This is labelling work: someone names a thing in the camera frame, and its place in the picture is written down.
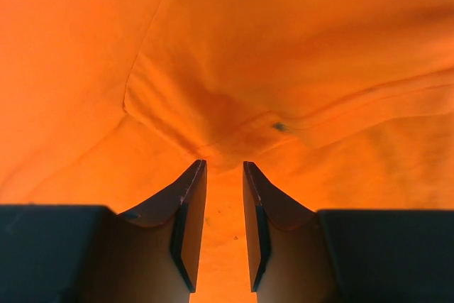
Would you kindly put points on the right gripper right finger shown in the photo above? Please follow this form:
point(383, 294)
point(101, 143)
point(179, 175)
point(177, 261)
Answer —
point(343, 255)

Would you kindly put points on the orange t shirt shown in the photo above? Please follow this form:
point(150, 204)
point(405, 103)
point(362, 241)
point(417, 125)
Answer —
point(341, 103)

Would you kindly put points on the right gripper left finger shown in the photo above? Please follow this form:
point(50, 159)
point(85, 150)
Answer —
point(87, 253)

